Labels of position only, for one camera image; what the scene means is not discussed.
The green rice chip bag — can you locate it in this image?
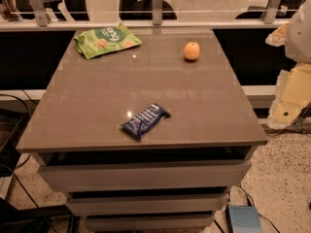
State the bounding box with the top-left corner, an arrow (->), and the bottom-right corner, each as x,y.
74,23 -> 142,59

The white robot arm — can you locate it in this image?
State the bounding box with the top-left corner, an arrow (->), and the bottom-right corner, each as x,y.
285,0 -> 311,63

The blue rxbar blueberry bar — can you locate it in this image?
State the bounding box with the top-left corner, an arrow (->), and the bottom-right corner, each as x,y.
121,103 -> 170,139

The grey drawer cabinet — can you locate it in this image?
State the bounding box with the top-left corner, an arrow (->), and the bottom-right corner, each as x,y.
17,28 -> 267,232

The orange fruit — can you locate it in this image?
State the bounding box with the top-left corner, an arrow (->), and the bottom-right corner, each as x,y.
184,42 -> 200,61

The black office chair centre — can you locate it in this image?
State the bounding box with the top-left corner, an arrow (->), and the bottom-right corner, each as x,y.
117,0 -> 178,21

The black office chair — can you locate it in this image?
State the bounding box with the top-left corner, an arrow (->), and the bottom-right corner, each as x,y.
16,0 -> 89,20
236,0 -> 305,19
117,0 -> 178,21

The blue box on floor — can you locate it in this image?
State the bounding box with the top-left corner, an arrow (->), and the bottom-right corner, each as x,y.
226,205 -> 263,233

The black office chair left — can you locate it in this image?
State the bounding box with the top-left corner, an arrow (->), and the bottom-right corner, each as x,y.
16,0 -> 89,20

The black office chair right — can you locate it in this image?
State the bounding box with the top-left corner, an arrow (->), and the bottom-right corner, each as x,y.
236,0 -> 305,19

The black floor cable right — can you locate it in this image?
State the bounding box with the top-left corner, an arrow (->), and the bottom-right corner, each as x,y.
237,184 -> 282,233

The black floor cable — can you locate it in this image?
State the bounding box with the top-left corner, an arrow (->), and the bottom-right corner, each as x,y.
237,184 -> 282,233
0,89 -> 59,233

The metal railing post centre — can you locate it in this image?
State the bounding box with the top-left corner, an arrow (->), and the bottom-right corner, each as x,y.
152,0 -> 162,25

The metal railing post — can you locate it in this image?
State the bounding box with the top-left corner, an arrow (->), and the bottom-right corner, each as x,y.
29,0 -> 51,27
152,0 -> 162,25
261,0 -> 281,24

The metal railing post left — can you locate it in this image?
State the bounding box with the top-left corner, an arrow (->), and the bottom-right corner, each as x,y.
29,0 -> 51,27

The black floor cable left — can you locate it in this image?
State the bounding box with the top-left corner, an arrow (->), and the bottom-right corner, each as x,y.
0,89 -> 59,233

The metal railing post right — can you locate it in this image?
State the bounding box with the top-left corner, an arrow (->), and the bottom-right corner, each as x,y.
261,0 -> 281,24

